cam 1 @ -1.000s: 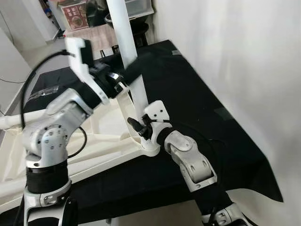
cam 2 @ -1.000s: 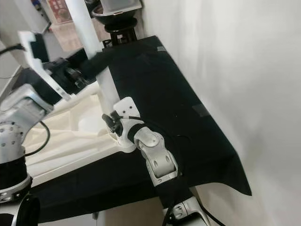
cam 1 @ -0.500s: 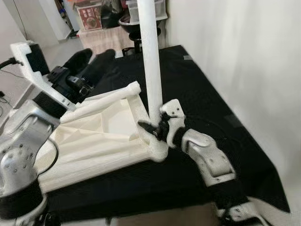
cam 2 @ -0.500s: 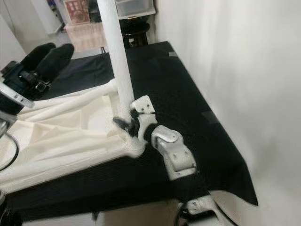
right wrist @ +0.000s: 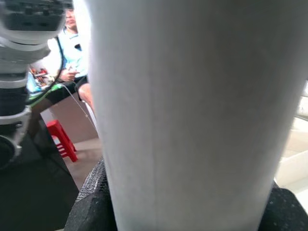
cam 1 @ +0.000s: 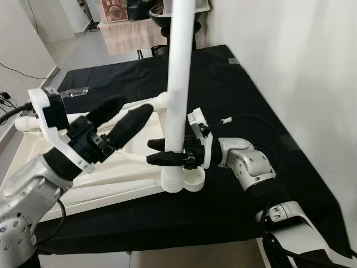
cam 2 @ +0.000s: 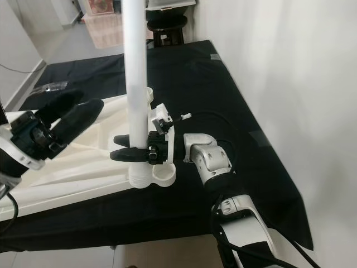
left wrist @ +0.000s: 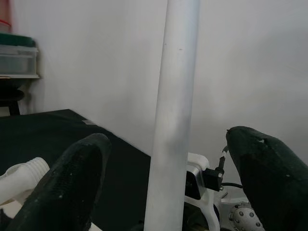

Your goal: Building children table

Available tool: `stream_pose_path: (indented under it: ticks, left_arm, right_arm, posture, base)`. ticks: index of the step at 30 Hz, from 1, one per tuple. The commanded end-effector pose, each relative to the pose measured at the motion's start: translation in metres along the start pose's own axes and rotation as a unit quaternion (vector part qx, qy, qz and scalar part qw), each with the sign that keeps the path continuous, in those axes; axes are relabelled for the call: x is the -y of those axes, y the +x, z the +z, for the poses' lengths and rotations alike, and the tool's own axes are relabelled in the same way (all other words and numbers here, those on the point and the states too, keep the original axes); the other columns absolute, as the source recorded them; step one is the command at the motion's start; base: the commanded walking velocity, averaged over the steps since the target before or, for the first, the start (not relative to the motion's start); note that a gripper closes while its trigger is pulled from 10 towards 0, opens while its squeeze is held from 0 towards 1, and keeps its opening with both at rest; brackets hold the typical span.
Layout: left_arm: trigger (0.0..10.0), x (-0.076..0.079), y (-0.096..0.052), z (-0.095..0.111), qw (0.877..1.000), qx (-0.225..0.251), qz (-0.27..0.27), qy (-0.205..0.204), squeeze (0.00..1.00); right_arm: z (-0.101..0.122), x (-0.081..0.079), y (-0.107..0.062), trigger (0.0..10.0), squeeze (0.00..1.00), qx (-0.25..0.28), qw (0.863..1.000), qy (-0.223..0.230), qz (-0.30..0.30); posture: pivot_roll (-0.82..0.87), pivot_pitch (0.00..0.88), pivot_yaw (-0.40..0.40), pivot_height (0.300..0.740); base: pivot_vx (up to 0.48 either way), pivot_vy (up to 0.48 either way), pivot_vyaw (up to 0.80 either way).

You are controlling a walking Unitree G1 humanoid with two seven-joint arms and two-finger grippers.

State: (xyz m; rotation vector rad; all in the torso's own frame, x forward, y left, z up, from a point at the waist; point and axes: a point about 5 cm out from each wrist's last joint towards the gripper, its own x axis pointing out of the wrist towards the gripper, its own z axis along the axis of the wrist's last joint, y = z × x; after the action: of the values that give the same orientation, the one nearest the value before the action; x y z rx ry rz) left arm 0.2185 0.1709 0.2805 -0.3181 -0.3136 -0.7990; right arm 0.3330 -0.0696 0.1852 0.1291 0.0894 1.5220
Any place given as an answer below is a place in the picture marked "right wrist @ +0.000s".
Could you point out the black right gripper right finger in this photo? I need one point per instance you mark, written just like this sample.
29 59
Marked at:
284 214

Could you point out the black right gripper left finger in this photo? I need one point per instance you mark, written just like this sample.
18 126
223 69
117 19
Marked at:
91 209

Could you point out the red plastic stool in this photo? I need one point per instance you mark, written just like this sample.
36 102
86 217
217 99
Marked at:
60 134

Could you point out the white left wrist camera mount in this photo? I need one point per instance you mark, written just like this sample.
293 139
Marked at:
16 118

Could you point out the white plastic table leg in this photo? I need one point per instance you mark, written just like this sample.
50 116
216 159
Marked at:
192 108

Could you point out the person in light blue shirt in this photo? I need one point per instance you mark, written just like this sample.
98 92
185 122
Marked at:
72 53

